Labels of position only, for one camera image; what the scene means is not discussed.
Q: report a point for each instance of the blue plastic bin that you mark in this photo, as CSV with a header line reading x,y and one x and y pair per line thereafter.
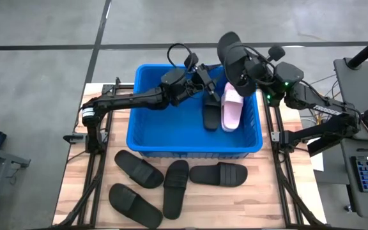
x,y
171,127

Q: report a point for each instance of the black aluminium frame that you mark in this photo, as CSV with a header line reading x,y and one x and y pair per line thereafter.
x,y
91,188
287,191

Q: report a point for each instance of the small black bracket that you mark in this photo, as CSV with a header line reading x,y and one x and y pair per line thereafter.
x,y
73,138

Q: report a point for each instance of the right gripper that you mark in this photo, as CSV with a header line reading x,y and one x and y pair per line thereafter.
x,y
256,72

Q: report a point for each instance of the dark grey desk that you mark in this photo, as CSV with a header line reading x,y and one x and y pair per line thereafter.
x,y
356,86
356,204

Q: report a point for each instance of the pink slide sandal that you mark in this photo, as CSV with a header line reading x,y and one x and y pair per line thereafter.
x,y
232,108

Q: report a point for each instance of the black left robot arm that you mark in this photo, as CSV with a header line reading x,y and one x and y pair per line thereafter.
x,y
129,99

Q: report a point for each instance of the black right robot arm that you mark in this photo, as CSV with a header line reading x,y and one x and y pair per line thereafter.
x,y
327,110

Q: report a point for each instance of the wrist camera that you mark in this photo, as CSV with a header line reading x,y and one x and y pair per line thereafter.
x,y
276,53
191,60

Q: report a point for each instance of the black slide sandal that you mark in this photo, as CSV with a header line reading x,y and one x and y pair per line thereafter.
x,y
134,204
139,169
232,54
211,116
216,174
175,191

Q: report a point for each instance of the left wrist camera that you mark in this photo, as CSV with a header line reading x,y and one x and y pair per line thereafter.
x,y
191,60

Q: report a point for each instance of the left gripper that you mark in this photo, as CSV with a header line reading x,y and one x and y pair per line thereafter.
x,y
204,78

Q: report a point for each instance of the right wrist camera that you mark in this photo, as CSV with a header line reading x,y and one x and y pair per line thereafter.
x,y
276,53

